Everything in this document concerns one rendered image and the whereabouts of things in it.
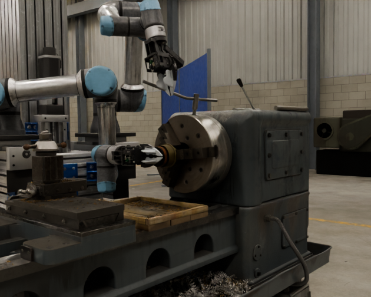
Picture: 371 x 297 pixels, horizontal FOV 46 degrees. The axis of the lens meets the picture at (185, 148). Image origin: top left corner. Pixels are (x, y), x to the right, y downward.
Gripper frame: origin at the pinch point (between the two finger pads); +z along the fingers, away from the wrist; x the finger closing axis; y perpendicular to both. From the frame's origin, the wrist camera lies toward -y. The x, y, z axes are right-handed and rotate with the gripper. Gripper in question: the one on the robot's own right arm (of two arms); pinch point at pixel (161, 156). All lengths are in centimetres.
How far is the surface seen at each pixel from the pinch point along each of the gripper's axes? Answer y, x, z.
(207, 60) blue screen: -404, 107, -300
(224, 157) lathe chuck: -22.0, -1.3, 12.3
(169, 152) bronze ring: -4.0, 1.3, 0.7
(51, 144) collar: 40.0, 6.1, -7.7
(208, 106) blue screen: -404, 38, -299
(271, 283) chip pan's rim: -33, -51, 26
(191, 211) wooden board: 0.4, -18.4, 14.7
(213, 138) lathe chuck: -17.2, 6.2, 11.0
